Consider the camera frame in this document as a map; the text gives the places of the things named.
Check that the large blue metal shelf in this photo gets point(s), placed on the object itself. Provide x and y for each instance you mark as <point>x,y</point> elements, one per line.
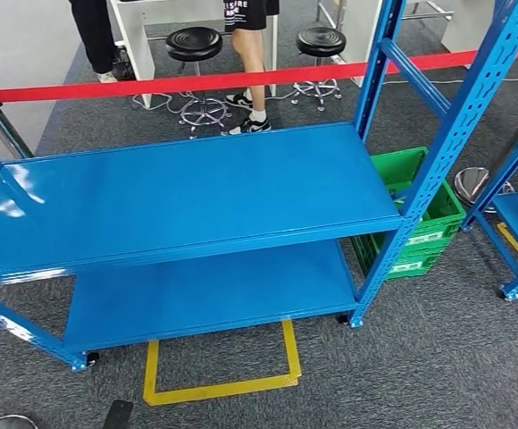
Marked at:
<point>174,195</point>

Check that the red barrier belt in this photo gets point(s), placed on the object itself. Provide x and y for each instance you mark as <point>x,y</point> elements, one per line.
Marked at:
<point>196,82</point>

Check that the person in shorts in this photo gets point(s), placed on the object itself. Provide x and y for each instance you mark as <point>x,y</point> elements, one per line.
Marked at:
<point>250,53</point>

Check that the black round stool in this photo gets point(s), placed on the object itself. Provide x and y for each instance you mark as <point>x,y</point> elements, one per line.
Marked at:
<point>322,41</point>
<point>194,42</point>

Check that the white desk panel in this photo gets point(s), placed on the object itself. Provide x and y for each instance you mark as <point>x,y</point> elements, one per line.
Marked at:
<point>352,29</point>
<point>469,23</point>

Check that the green plastic crate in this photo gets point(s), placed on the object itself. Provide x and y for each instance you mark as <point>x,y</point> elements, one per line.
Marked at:
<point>437,207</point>
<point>433,260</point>

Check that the chrome stanchion with round base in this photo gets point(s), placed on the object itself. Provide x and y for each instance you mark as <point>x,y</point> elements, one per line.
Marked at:
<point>471,183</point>

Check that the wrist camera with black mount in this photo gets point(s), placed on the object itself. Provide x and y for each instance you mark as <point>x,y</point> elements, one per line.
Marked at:
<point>118,415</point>

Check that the chrome stanchion post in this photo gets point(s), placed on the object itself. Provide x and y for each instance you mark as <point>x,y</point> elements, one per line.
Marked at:
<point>4,127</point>

